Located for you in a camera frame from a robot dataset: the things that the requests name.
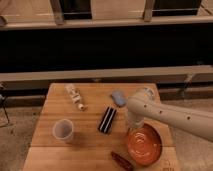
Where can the orange ceramic bowl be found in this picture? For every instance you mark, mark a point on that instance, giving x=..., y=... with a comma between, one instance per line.
x=144, y=145

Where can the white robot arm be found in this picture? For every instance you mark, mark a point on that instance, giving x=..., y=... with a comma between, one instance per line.
x=141, y=104

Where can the blue sponge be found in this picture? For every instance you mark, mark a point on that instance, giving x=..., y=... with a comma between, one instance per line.
x=118, y=98

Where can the white tube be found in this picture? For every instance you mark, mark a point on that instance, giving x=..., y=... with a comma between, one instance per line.
x=75, y=96

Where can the black striped box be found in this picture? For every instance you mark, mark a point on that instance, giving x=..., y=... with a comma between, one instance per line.
x=107, y=119

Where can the clear plastic cup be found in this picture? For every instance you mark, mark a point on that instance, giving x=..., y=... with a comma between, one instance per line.
x=63, y=130

